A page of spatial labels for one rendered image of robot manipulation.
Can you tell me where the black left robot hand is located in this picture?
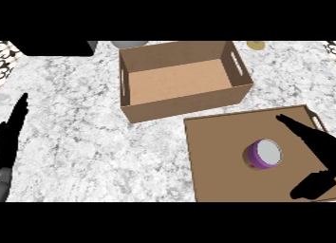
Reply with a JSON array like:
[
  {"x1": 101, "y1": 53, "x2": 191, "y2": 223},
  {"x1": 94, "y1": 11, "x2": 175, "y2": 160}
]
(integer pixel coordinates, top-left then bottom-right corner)
[{"x1": 0, "y1": 92, "x2": 30, "y2": 174}]

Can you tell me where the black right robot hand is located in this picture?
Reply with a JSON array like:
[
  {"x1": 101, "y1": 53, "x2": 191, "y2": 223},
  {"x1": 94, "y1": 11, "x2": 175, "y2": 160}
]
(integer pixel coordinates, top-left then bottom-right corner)
[{"x1": 274, "y1": 114, "x2": 336, "y2": 200}]

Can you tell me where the purple can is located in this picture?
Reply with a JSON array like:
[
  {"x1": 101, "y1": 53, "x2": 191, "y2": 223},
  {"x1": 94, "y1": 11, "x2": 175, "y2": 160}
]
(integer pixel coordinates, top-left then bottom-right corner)
[{"x1": 241, "y1": 138, "x2": 284, "y2": 171}]

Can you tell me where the brown wooden tray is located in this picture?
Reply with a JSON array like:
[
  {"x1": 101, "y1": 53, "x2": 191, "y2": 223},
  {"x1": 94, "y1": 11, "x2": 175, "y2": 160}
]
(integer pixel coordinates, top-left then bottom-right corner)
[{"x1": 181, "y1": 104, "x2": 336, "y2": 203}]

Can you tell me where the brown cardboard box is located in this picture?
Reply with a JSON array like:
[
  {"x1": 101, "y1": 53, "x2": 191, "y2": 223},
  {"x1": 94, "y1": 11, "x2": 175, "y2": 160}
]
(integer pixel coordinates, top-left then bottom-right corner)
[{"x1": 117, "y1": 41, "x2": 254, "y2": 124}]

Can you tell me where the black appliance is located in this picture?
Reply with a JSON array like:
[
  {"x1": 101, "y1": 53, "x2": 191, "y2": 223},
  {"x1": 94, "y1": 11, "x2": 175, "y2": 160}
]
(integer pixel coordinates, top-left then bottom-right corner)
[{"x1": 8, "y1": 41, "x2": 98, "y2": 58}]

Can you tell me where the yellow round object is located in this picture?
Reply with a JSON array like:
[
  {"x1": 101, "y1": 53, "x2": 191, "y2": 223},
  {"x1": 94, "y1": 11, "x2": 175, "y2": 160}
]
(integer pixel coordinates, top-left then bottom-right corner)
[{"x1": 246, "y1": 41, "x2": 266, "y2": 51}]

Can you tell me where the grey round object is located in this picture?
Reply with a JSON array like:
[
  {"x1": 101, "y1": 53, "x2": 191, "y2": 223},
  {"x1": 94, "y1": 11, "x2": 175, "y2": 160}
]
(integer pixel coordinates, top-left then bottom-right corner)
[{"x1": 110, "y1": 41, "x2": 150, "y2": 49}]

